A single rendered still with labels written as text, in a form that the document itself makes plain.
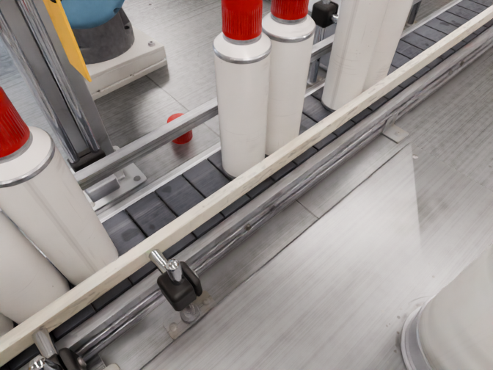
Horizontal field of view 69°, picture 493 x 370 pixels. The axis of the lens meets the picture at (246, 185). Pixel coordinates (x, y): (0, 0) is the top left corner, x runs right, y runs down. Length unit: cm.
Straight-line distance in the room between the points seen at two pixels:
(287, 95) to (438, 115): 33
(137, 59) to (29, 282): 44
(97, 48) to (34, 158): 42
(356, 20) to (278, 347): 35
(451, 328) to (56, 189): 28
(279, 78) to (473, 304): 25
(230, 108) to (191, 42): 43
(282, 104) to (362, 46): 13
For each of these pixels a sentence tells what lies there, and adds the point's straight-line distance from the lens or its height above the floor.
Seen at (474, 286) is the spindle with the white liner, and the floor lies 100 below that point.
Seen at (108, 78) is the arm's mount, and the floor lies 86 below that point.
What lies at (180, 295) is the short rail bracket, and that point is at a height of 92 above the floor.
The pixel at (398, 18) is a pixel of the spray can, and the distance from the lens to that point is 51.
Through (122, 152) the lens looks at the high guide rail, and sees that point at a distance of 36.
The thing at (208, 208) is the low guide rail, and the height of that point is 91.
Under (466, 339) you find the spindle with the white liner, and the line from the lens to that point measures 28.
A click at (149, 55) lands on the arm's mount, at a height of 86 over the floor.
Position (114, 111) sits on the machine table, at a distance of 63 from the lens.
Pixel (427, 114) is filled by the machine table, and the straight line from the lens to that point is 65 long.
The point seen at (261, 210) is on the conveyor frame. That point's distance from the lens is 43.
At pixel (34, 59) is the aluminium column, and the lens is 39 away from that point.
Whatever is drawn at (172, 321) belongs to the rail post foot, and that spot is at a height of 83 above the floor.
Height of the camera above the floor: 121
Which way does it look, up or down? 52 degrees down
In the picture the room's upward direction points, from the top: straight up
